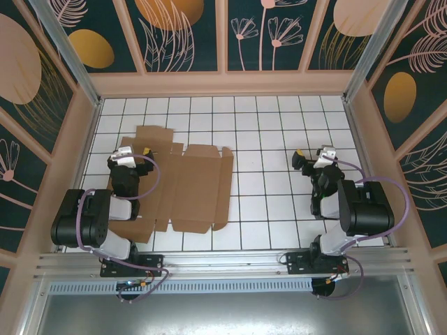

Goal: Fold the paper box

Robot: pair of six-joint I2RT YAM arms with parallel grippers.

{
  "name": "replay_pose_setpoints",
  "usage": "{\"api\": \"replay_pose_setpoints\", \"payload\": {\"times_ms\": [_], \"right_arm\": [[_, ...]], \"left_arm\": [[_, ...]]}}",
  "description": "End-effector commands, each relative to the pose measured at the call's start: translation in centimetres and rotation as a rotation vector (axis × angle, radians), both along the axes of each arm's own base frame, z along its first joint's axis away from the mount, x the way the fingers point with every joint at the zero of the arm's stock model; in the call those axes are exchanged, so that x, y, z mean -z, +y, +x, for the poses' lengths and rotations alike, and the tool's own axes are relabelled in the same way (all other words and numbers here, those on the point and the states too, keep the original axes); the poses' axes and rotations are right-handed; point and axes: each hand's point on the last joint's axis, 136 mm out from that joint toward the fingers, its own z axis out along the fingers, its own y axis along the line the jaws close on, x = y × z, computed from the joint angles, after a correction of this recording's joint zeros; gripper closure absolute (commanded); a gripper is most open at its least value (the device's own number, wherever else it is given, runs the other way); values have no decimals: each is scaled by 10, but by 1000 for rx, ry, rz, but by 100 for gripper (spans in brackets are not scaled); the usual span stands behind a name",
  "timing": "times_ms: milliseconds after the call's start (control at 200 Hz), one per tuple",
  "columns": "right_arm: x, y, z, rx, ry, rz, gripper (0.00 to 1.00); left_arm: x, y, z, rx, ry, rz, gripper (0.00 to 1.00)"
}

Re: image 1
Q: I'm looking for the brown cardboard box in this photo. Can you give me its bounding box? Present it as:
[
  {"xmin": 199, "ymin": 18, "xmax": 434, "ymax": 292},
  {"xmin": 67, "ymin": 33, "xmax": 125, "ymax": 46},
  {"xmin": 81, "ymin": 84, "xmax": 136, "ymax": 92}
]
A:
[{"xmin": 107, "ymin": 125, "xmax": 235, "ymax": 244}]

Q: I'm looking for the galvanised metal sheet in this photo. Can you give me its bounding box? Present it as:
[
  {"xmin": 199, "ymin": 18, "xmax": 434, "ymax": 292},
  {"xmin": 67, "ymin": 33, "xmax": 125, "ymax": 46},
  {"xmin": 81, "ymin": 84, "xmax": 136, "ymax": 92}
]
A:
[{"xmin": 20, "ymin": 274, "xmax": 432, "ymax": 335}]

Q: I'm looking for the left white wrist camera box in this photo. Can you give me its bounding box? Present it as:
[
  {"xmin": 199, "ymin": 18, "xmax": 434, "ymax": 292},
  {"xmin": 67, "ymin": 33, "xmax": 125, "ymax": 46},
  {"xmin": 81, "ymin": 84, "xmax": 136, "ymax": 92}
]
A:
[{"xmin": 110, "ymin": 146, "xmax": 136, "ymax": 168}]

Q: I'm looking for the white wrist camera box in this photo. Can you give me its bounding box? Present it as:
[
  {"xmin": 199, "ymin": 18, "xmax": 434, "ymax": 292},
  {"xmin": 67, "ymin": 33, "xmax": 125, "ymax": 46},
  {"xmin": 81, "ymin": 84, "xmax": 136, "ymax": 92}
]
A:
[
  {"xmin": 316, "ymin": 144, "xmax": 338, "ymax": 168},
  {"xmin": 110, "ymin": 146, "xmax": 136, "ymax": 168}
]

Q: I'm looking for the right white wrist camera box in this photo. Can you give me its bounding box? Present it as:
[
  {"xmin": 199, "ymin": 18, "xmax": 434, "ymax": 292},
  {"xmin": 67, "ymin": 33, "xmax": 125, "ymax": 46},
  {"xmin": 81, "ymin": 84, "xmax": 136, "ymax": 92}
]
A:
[{"xmin": 316, "ymin": 144, "xmax": 338, "ymax": 168}]

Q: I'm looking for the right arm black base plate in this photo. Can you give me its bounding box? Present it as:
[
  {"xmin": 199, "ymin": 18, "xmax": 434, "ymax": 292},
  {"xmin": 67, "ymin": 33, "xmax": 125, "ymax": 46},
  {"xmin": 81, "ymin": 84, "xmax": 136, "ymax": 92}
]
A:
[{"xmin": 285, "ymin": 251, "xmax": 350, "ymax": 276}]

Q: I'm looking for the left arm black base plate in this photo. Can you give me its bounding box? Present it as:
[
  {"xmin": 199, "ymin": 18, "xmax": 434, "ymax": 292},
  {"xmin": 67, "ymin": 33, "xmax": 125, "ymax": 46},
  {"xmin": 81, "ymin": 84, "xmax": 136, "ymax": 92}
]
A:
[{"xmin": 100, "ymin": 253, "xmax": 165, "ymax": 278}]

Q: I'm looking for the aluminium mounting rail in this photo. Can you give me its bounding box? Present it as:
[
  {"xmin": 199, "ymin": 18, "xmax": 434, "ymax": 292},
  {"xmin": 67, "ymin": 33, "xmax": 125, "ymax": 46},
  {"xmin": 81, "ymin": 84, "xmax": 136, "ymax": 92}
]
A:
[{"xmin": 34, "ymin": 247, "xmax": 418, "ymax": 280}]

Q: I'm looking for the aluminium frame post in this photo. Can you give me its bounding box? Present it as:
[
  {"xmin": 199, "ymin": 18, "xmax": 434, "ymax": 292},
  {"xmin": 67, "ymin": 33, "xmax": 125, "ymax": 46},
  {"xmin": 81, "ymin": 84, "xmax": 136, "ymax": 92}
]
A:
[
  {"xmin": 342, "ymin": 0, "xmax": 420, "ymax": 103},
  {"xmin": 27, "ymin": 0, "xmax": 103, "ymax": 107}
]

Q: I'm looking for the slotted grey cable duct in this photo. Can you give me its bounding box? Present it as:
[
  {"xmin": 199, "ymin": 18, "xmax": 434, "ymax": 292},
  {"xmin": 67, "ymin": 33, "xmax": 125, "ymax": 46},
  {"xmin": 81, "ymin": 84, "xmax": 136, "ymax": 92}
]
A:
[{"xmin": 47, "ymin": 278, "xmax": 314, "ymax": 294}]

